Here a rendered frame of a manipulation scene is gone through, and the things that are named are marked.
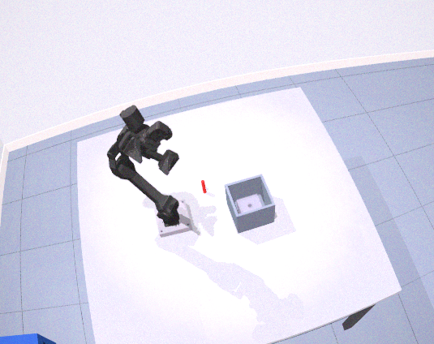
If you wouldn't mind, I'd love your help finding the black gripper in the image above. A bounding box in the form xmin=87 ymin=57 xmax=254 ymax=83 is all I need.
xmin=119 ymin=131 xmax=179 ymax=176

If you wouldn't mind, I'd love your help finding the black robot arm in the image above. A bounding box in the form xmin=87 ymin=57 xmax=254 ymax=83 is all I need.
xmin=106 ymin=105 xmax=179 ymax=227

